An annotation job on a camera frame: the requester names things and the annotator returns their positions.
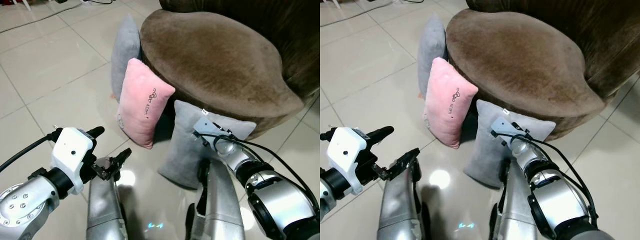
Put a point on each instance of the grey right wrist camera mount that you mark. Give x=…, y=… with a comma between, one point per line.
x=505, y=125
x=207, y=125

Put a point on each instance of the silver right robot leg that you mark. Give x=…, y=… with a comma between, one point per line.
x=515, y=210
x=220, y=205

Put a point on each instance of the silver robot leg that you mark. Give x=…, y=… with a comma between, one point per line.
x=102, y=205
x=397, y=205
x=220, y=205
x=515, y=210

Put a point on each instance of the grey pillow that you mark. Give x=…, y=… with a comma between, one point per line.
x=186, y=147
x=486, y=152
x=125, y=50
x=432, y=47

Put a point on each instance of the silver left robot leg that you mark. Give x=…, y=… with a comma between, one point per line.
x=397, y=205
x=102, y=205

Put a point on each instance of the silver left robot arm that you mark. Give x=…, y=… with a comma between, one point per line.
x=332, y=183
x=20, y=200

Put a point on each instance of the brown velvet sofa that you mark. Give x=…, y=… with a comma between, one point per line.
x=215, y=60
x=520, y=60

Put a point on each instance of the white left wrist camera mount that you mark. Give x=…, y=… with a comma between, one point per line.
x=345, y=150
x=72, y=150

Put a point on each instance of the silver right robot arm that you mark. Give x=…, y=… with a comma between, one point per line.
x=280, y=200
x=560, y=200

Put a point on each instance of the pink pillow with black print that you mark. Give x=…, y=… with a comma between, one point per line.
x=447, y=105
x=142, y=105

